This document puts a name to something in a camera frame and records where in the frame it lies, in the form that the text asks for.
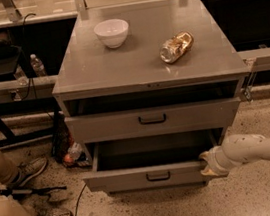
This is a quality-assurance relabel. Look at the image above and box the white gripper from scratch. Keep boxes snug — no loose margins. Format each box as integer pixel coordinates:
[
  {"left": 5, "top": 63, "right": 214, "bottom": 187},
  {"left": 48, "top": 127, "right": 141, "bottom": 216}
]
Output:
[{"left": 199, "top": 146, "right": 241, "bottom": 177}]

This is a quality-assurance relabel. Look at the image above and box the grey drawer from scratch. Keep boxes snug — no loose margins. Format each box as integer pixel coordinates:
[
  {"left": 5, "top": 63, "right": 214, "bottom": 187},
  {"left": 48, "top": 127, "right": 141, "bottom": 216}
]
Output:
[
  {"left": 84, "top": 128, "right": 223, "bottom": 195},
  {"left": 65, "top": 98, "right": 240, "bottom": 144}
]

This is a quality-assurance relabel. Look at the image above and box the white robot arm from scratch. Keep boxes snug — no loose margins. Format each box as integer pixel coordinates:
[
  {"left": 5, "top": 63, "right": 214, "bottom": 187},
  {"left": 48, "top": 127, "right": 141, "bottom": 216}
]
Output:
[{"left": 199, "top": 134, "right": 270, "bottom": 177}]

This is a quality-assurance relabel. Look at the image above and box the grey metal drawer cabinet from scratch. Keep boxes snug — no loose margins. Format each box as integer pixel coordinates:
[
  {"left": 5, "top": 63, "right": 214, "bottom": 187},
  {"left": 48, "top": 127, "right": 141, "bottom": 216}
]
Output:
[{"left": 40, "top": 0, "right": 266, "bottom": 205}]

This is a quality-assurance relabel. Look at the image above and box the grey top drawer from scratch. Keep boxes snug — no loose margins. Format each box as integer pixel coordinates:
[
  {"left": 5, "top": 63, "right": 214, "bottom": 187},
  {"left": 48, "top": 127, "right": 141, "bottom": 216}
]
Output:
[{"left": 65, "top": 98, "right": 240, "bottom": 144}]

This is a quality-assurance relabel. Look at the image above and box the dark bag with items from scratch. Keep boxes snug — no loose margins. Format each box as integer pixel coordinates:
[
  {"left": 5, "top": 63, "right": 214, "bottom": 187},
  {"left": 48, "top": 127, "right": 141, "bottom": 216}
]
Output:
[{"left": 51, "top": 114, "right": 91, "bottom": 168}]

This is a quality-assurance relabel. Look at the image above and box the white ceramic bowl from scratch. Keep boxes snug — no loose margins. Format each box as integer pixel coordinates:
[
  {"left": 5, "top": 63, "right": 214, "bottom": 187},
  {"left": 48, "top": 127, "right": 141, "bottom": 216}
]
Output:
[{"left": 94, "top": 19, "right": 129, "bottom": 49}]

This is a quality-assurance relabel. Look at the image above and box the grey sneaker upper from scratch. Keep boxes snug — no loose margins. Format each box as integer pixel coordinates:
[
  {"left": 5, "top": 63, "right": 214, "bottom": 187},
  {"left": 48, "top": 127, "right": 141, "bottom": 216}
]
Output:
[{"left": 9, "top": 157, "right": 48, "bottom": 189}]

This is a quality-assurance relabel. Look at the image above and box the clear water bottle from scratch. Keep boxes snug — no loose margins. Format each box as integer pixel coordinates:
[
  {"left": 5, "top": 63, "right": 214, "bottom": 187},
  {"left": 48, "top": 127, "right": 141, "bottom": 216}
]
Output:
[
  {"left": 30, "top": 53, "right": 47, "bottom": 78},
  {"left": 14, "top": 66, "right": 29, "bottom": 86}
]

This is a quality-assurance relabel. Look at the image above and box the black rod tool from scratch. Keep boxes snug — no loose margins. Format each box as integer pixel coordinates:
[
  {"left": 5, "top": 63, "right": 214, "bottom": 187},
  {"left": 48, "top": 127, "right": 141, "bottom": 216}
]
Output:
[{"left": 0, "top": 186, "right": 67, "bottom": 196}]

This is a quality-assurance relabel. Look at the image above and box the black table stand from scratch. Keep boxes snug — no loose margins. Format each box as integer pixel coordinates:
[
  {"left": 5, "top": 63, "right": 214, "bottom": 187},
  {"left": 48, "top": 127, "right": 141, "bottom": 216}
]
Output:
[{"left": 0, "top": 119, "right": 56, "bottom": 147}]

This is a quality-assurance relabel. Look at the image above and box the black floor cable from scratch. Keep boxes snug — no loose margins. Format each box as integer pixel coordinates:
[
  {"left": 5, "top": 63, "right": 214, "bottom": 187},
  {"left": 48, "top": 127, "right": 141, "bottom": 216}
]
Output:
[{"left": 62, "top": 183, "right": 92, "bottom": 216}]

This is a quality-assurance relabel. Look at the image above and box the black hanging cable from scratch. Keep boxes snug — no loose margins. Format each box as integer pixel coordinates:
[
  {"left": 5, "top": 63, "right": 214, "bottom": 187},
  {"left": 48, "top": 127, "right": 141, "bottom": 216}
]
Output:
[{"left": 8, "top": 12, "right": 49, "bottom": 102}]

